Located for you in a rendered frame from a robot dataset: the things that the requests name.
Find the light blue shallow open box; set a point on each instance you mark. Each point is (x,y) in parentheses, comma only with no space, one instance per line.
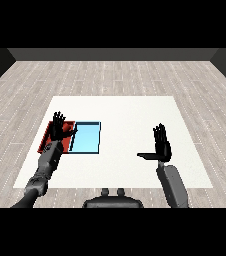
(86,138)

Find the red shallow open box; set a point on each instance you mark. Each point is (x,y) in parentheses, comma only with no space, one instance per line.
(46,140)

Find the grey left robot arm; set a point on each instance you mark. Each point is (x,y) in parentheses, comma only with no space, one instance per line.
(48,161)

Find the dark grey robot body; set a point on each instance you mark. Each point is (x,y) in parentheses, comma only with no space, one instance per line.
(113,201)

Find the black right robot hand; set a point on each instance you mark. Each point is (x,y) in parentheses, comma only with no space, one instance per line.
(161,143)

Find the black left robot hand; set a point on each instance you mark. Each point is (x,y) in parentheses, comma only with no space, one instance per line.
(57,130)

